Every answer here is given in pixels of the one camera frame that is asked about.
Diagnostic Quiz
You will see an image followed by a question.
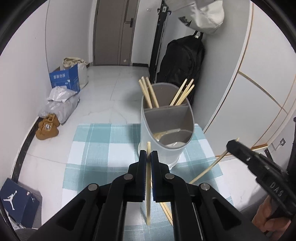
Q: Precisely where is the row of wooden chopsticks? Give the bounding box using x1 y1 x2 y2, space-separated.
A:
161 202 174 227

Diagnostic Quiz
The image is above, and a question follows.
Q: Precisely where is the person's left leg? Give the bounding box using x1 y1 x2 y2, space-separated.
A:
14 228 40 241

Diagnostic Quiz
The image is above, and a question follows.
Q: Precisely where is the dark blue shoe box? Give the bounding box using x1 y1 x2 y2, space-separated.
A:
0 178 43 229

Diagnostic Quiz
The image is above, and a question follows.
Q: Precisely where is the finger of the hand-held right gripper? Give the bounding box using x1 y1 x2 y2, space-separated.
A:
226 140 260 173

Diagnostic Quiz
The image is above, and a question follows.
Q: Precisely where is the brown suede shoe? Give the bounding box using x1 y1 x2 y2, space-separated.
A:
38 113 61 128
35 119 53 141

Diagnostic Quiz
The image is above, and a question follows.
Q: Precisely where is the brown door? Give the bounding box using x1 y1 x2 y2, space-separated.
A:
93 0 139 67

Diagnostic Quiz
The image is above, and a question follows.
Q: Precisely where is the grey plastic utensil holder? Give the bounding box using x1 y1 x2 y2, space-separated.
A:
138 83 194 170

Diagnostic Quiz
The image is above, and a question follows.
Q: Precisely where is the teal plaid tablecloth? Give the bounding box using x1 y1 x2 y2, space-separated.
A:
62 123 234 241

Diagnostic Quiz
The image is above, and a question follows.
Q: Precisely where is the white hanging bag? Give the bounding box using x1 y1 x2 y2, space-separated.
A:
166 0 225 35

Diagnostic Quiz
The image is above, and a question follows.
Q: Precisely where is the white woven sack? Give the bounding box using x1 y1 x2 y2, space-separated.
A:
62 57 89 88

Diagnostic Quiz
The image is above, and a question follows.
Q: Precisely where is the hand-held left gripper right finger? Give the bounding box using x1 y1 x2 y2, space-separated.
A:
151 151 269 241

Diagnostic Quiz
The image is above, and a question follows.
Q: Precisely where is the grey plastic bag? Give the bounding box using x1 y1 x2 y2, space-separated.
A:
38 96 80 124

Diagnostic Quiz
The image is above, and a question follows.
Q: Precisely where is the white wardrobe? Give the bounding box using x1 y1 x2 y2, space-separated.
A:
203 0 296 161

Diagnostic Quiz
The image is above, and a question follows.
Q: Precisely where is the black metal coat rack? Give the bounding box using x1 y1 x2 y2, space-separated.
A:
149 0 172 80

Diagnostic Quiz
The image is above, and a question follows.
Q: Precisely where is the black backpack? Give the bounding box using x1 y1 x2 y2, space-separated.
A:
157 35 205 103

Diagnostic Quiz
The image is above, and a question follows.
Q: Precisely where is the blue cardboard box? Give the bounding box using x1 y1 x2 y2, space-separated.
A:
49 64 81 93

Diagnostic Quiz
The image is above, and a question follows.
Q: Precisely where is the white plastic bag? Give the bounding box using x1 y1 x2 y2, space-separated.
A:
47 86 78 103

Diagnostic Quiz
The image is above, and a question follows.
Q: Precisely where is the person's right hand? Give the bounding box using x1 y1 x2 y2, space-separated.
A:
252 196 276 232

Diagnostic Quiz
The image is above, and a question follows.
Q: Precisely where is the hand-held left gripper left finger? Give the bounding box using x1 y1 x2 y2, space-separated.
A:
30 150 147 241

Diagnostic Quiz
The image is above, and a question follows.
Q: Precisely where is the tan bamboo chopstick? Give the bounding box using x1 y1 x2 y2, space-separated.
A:
178 85 195 105
147 141 152 226
189 138 240 184
174 79 194 105
138 79 153 109
170 78 188 106
146 78 159 108
142 77 152 101

